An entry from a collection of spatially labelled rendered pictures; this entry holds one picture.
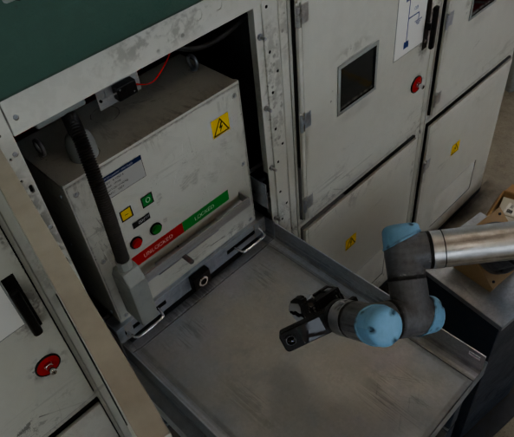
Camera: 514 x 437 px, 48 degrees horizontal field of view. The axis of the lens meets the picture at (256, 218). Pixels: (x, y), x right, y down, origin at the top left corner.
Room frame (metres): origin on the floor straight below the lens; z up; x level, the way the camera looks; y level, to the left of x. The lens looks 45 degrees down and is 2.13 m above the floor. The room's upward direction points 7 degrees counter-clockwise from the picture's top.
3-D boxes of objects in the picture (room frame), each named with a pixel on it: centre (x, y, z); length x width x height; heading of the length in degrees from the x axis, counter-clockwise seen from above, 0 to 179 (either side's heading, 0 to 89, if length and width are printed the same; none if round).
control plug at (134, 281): (0.87, 0.30, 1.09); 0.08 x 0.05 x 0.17; 40
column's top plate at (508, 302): (1.08, -0.68, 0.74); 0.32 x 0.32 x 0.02; 32
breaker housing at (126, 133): (1.25, 0.35, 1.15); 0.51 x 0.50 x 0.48; 40
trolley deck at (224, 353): (0.76, -0.06, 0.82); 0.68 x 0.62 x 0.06; 40
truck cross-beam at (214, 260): (1.07, 0.20, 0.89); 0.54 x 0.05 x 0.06; 130
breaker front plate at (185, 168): (1.05, 0.19, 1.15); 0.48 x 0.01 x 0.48; 130
